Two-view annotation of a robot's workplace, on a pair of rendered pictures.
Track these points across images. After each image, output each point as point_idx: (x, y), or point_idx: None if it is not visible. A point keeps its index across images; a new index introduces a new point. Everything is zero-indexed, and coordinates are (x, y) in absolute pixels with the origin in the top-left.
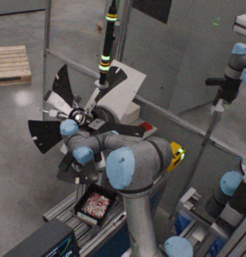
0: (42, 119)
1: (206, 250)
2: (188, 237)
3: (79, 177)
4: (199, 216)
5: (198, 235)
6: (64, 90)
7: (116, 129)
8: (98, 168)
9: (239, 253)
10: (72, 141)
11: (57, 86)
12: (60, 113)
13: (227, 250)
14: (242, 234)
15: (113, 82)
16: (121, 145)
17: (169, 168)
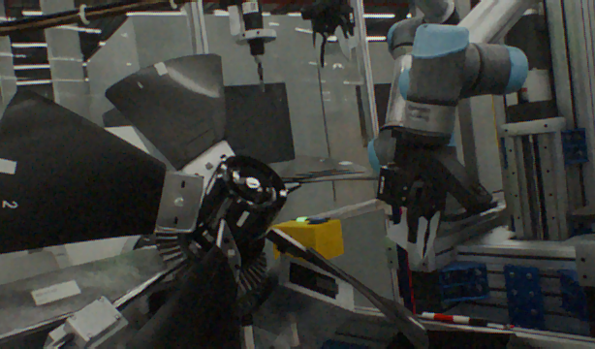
0: None
1: (564, 175)
2: (508, 243)
3: (406, 315)
4: (469, 214)
5: (495, 239)
6: (95, 181)
7: (302, 172)
8: (353, 301)
9: None
10: (486, 47)
11: (22, 210)
12: (118, 296)
13: (591, 112)
14: (586, 62)
15: (203, 81)
16: (502, 10)
17: (341, 243)
